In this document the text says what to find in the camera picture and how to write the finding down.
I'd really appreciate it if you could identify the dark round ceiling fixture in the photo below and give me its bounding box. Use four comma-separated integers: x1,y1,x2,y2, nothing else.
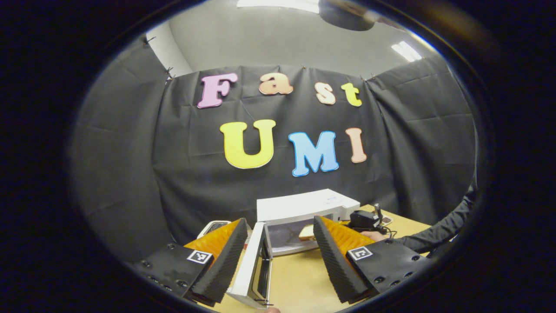
319,0,376,32

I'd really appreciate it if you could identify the white microwave oven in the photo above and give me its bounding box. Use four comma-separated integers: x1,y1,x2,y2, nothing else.
226,188,361,310

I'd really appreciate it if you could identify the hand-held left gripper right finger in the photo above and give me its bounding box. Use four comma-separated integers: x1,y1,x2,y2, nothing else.
313,215,430,305

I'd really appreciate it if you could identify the black backdrop cloth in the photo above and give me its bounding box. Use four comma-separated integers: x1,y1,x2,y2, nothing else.
69,37,478,261

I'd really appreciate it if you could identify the ceiling light panel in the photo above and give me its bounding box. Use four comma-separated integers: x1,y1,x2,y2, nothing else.
391,41,422,62

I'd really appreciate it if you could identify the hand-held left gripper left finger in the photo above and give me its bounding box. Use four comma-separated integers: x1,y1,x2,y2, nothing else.
129,217,249,307

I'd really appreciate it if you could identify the white toaster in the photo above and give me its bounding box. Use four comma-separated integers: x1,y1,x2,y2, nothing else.
198,220,233,240

